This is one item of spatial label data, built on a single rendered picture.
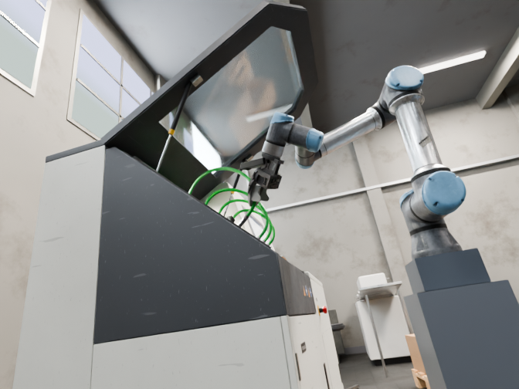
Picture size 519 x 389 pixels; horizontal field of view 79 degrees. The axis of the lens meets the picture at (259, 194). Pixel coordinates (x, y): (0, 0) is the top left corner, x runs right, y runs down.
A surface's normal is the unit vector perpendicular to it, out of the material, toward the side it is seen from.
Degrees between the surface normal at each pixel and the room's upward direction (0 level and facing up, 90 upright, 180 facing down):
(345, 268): 90
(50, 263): 90
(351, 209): 90
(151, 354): 90
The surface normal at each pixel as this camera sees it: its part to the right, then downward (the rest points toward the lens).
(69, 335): -0.27, -0.33
